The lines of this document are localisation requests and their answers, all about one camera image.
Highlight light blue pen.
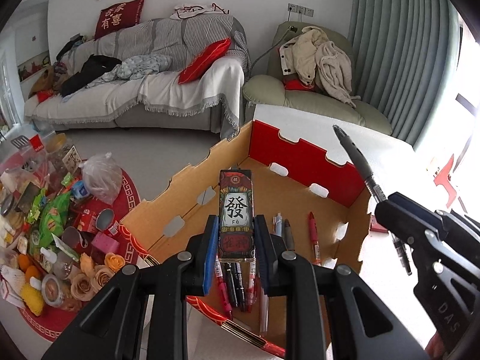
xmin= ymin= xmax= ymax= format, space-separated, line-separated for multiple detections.
xmin=273 ymin=213 xmax=283 ymax=236

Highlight black marker pen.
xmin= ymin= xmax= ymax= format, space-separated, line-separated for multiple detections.
xmin=232 ymin=262 xmax=247 ymax=312
xmin=224 ymin=262 xmax=240 ymax=308

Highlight dark grey gel pen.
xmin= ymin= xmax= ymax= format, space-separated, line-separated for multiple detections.
xmin=333 ymin=124 xmax=412 ymax=275

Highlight mahjong pattern lighter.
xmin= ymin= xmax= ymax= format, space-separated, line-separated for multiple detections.
xmin=217 ymin=169 xmax=255 ymax=263

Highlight pink red gel pen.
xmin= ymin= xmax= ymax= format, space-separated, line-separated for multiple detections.
xmin=214 ymin=257 xmax=233 ymax=320

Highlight red patterned gel pen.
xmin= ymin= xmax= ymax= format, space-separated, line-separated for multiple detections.
xmin=308 ymin=212 xmax=321 ymax=267

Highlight red lighter gold characters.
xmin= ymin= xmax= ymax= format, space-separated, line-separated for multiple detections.
xmin=370 ymin=215 xmax=388 ymax=233

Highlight person's right hand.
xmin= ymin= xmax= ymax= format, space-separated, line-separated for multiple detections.
xmin=425 ymin=332 xmax=447 ymax=360

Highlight red plastic chair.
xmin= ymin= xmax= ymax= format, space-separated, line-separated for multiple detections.
xmin=433 ymin=155 xmax=457 ymax=206

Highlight red cardboard fruit box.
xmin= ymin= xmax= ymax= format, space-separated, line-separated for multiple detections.
xmin=119 ymin=119 xmax=374 ymax=359

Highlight artificial peach roses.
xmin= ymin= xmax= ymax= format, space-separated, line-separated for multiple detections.
xmin=70 ymin=253 xmax=126 ymax=302

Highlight clear plastic bag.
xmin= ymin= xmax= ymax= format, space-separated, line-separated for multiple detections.
xmin=80 ymin=152 xmax=123 ymax=206

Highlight red round rug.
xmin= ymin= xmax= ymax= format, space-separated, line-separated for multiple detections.
xmin=18 ymin=168 xmax=142 ymax=344

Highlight snack packets pile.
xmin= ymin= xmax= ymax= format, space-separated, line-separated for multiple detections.
xmin=1 ymin=134 xmax=129 ymax=317

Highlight green armchair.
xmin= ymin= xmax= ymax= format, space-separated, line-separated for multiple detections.
xmin=242 ymin=21 xmax=393 ymax=135

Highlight grey covered sofa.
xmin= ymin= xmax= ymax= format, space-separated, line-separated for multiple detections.
xmin=24 ymin=14 xmax=251 ymax=139

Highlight bright red cushion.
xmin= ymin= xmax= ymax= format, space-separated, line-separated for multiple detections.
xmin=178 ymin=37 xmax=231 ymax=85

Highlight green curtain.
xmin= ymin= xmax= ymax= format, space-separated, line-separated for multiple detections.
xmin=348 ymin=0 xmax=460 ymax=147

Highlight beige clothes pile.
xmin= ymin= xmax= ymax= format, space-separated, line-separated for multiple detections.
xmin=278 ymin=26 xmax=359 ymax=108

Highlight dark red embroidered cushion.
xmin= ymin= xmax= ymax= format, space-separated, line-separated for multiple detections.
xmin=94 ymin=0 xmax=145 ymax=40

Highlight wall power socket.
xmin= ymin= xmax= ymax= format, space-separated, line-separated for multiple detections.
xmin=287 ymin=3 xmax=314 ymax=17

